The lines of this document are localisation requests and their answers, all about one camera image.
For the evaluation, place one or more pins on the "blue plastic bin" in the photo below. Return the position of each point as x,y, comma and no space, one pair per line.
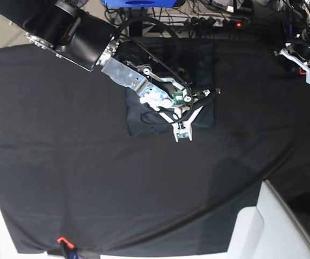
143,3

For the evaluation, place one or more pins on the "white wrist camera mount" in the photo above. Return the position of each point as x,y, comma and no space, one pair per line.
303,64
184,121

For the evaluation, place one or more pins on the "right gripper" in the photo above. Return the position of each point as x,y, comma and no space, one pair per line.
187,100

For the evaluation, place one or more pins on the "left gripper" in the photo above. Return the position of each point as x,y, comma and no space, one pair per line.
300,51

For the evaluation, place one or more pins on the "dark grey T-shirt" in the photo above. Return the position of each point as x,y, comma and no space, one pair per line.
197,60

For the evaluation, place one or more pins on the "black power strip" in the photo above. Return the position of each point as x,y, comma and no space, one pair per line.
213,20

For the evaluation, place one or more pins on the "white chair right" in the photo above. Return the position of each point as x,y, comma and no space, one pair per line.
268,230

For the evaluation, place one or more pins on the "black table cloth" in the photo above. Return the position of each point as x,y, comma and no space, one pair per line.
68,166

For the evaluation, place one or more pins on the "red clamp handle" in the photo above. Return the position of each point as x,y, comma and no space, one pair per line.
64,242

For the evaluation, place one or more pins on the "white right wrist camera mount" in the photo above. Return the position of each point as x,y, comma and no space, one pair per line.
184,121

